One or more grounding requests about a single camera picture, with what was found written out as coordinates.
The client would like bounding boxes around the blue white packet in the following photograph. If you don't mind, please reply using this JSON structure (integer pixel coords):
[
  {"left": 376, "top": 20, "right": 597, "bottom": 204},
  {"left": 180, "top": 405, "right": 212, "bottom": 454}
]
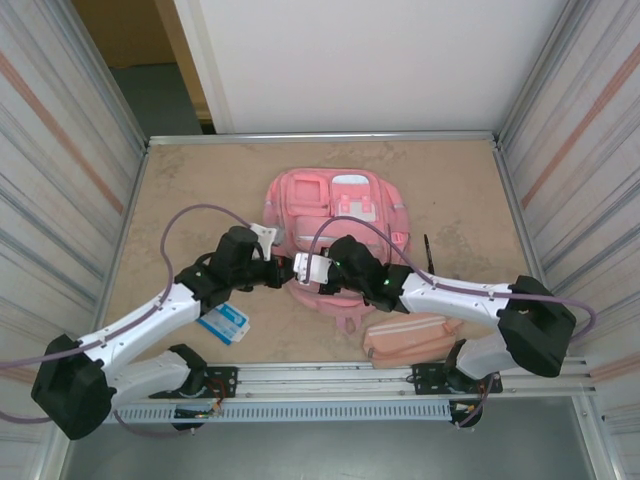
[{"left": 196, "top": 302, "right": 250, "bottom": 347}]

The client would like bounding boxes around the pink backpack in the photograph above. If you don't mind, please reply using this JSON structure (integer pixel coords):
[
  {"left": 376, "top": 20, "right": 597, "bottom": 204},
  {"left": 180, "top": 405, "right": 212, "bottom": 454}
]
[{"left": 263, "top": 168, "right": 412, "bottom": 334}]

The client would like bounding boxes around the peach striped pencil case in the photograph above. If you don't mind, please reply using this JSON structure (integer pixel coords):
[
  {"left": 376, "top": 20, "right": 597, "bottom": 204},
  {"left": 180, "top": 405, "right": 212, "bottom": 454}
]
[{"left": 362, "top": 312, "right": 466, "bottom": 371}]

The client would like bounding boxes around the brown wooden door jamb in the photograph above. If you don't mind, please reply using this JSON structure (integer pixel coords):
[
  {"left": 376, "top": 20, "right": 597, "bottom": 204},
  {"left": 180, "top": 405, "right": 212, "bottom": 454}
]
[{"left": 152, "top": 0, "right": 216, "bottom": 134}]

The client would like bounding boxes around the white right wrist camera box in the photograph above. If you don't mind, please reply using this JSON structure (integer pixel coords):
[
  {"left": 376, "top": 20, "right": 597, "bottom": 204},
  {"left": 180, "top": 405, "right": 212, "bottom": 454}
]
[{"left": 292, "top": 252, "right": 331, "bottom": 286}]

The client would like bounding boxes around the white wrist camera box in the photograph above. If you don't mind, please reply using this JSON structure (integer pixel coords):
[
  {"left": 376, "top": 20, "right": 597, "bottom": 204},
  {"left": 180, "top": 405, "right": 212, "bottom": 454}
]
[
  {"left": 292, "top": 252, "right": 331, "bottom": 286},
  {"left": 249, "top": 223, "right": 289, "bottom": 261}
]

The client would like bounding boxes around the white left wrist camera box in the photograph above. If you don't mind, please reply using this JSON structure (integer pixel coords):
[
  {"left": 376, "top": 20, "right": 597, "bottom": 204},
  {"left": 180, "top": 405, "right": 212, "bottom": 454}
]
[{"left": 249, "top": 223, "right": 289, "bottom": 261}]

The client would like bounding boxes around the long aluminium mounting rail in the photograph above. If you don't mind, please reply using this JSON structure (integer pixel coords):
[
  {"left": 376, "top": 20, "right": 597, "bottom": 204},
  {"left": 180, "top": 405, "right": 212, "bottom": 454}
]
[{"left": 54, "top": 355, "right": 599, "bottom": 401}]

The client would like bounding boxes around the aluminium side rail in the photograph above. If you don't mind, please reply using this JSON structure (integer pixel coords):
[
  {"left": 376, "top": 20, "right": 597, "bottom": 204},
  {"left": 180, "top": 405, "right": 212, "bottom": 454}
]
[{"left": 92, "top": 142, "right": 151, "bottom": 364}]

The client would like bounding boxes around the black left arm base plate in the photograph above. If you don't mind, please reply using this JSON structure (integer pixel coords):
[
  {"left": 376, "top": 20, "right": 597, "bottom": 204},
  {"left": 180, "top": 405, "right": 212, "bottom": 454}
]
[{"left": 148, "top": 366, "right": 239, "bottom": 400}]

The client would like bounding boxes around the grey slotted cable duct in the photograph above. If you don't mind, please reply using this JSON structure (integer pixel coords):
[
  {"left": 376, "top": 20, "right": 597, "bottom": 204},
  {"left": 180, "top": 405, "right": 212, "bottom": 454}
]
[{"left": 73, "top": 403, "right": 454, "bottom": 424}]

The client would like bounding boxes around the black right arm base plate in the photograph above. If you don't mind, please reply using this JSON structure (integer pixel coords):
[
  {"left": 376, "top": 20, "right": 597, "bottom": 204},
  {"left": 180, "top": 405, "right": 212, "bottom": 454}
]
[{"left": 412, "top": 362, "right": 503, "bottom": 396}]

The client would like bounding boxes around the thin aluminium table edge rail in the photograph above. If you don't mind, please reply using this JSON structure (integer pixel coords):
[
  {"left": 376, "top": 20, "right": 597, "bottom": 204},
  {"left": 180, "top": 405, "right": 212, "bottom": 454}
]
[{"left": 147, "top": 130, "right": 501, "bottom": 146}]

